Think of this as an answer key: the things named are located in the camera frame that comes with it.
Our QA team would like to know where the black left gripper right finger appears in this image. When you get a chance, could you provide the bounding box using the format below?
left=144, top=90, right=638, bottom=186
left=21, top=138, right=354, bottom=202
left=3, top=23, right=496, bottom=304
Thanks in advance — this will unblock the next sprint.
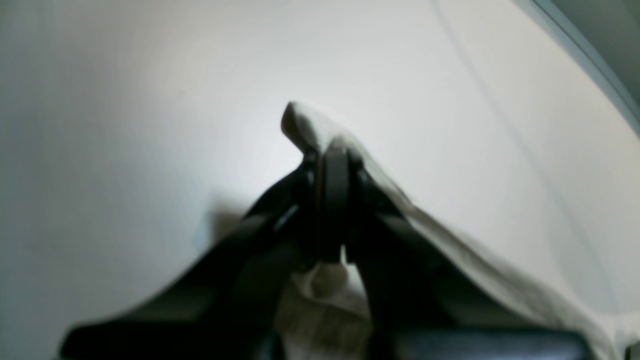
left=322, top=148, right=591, bottom=360

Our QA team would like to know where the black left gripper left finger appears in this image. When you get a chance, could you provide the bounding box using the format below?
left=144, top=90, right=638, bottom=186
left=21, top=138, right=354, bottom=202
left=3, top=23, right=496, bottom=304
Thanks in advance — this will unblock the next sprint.
left=60, top=150, right=319, bottom=360

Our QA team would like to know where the beige t-shirt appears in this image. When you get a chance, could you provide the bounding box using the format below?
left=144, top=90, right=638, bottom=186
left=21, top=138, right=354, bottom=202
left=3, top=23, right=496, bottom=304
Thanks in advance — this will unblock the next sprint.
left=281, top=101, right=639, bottom=360

